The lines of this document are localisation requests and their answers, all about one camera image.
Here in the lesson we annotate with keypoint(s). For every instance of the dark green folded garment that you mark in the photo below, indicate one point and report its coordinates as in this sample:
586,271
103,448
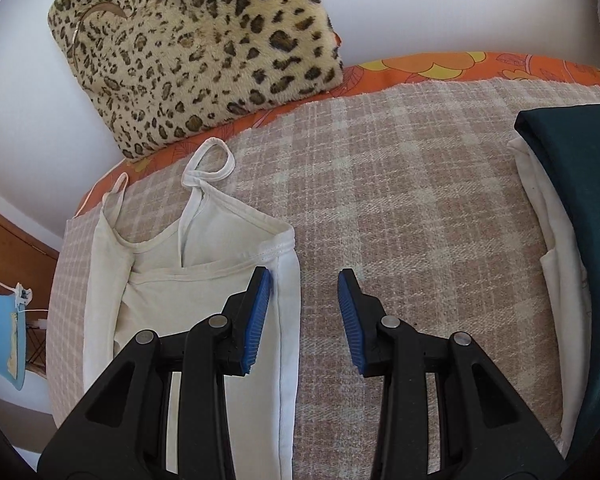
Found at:
557,155

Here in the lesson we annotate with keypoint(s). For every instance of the light blue phone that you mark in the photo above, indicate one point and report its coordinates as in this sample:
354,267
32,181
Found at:
13,338

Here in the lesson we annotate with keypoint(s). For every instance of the leopard print cushion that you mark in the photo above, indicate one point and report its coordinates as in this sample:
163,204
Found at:
160,71

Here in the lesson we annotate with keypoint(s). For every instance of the pink plaid blanket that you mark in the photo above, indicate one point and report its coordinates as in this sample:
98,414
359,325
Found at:
416,189

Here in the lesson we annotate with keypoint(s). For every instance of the white folded garment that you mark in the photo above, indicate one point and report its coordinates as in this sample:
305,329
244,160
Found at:
566,282

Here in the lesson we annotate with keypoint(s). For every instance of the white camisole top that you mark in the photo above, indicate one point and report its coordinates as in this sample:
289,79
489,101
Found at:
185,274

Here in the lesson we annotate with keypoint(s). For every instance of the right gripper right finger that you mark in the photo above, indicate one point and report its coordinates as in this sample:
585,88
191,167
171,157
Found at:
447,410

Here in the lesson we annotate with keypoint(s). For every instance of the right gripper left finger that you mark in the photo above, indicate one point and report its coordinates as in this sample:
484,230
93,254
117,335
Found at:
158,410

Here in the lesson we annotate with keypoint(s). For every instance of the wooden bedside shelf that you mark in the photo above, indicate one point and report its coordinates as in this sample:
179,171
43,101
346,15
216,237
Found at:
26,260

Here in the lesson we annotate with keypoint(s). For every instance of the orange floral bed sheet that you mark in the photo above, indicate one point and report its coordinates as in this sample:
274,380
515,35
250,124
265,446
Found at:
368,78

